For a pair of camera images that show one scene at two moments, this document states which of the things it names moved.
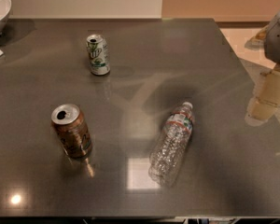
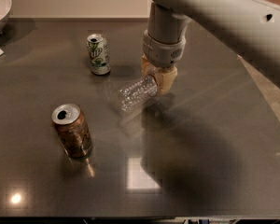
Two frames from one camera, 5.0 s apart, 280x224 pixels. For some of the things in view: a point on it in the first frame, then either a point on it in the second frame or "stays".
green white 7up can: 99,54 stays
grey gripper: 279,39 -> 161,54
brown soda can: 71,129 stays
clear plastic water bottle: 171,146 -> 137,92
